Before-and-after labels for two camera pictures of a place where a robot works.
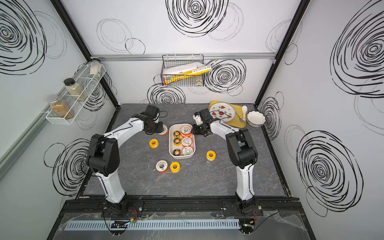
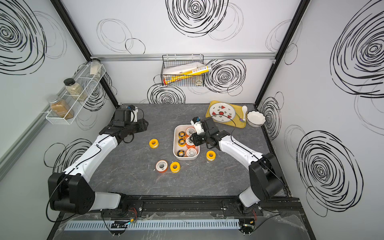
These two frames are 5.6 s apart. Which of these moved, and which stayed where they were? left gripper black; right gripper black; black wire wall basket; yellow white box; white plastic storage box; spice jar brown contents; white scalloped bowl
Moved: left gripper black; right gripper black; white plastic storage box
Stayed: yellow white box; white scalloped bowl; spice jar brown contents; black wire wall basket
